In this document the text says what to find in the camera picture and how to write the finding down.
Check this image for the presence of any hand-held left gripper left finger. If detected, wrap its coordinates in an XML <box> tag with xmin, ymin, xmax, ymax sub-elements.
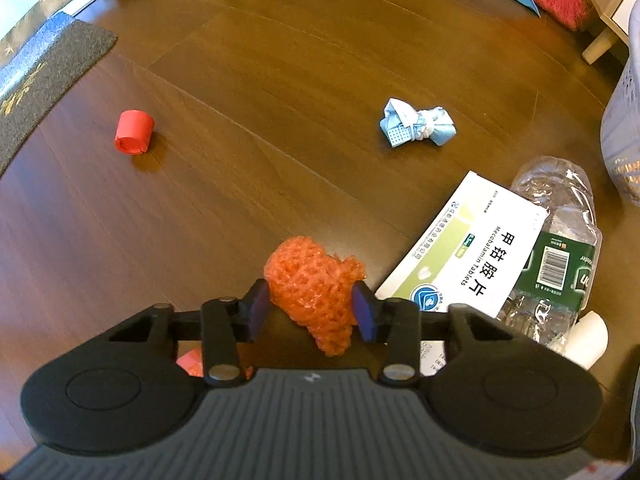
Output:
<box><xmin>100</xmin><ymin>278</ymin><xmax>272</xmax><ymax>387</ymax></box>

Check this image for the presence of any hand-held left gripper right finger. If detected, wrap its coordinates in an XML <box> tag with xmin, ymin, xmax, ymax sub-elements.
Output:
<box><xmin>351</xmin><ymin>282</ymin><xmax>526</xmax><ymax>386</ymax></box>

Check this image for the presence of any orange foam fruit net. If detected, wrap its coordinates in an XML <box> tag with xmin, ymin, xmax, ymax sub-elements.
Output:
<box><xmin>263</xmin><ymin>235</ymin><xmax>367</xmax><ymax>358</ymax></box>

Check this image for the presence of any white and green medicine box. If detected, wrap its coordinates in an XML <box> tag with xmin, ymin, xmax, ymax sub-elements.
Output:
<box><xmin>375</xmin><ymin>170</ymin><xmax>551</xmax><ymax>321</ymax></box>

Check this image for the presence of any blue face mask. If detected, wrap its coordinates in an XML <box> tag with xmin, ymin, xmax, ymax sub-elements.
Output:
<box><xmin>378</xmin><ymin>97</ymin><xmax>458</xmax><ymax>150</ymax></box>

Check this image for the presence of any clear plastic water bottle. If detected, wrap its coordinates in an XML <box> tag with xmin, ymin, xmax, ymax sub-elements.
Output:
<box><xmin>495</xmin><ymin>156</ymin><xmax>602</xmax><ymax>356</ymax></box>

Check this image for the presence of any lavender plastic mesh basket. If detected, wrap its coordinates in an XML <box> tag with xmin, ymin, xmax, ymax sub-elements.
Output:
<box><xmin>600</xmin><ymin>47</ymin><xmax>640</xmax><ymax>198</ymax></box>

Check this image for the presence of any white printed leaflet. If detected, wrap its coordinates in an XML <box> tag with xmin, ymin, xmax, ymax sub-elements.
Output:
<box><xmin>419</xmin><ymin>341</ymin><xmax>451</xmax><ymax>377</ymax></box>

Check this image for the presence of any red paper roll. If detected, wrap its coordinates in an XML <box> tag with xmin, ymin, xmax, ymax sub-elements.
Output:
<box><xmin>114</xmin><ymin>109</ymin><xmax>155</xmax><ymax>155</ymax></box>

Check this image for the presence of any white cardboard tube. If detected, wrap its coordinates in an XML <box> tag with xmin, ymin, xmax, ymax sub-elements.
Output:
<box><xmin>562</xmin><ymin>311</ymin><xmax>610</xmax><ymax>370</ymax></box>

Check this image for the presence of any dark doormat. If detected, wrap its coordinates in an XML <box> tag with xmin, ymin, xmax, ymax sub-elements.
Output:
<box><xmin>0</xmin><ymin>12</ymin><xmax>118</xmax><ymax>176</ymax></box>

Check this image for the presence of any white wooden furniture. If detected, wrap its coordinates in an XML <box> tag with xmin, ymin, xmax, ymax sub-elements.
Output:
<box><xmin>581</xmin><ymin>0</ymin><xmax>640</xmax><ymax>66</ymax></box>

